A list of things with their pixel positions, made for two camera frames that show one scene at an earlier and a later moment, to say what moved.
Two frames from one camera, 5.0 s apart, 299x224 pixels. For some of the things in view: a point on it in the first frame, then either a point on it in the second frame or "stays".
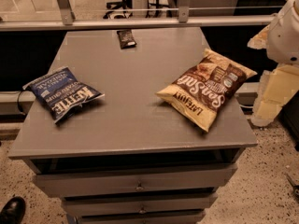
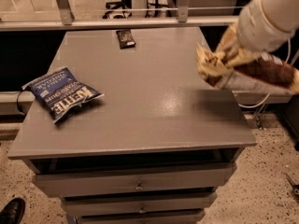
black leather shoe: (13, 211) stays
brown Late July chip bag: (206, 88) → (266, 73)
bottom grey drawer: (143, 217) stays
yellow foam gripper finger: (261, 39) → (229, 45)
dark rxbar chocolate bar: (126, 38) stays
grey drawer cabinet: (128, 157) stays
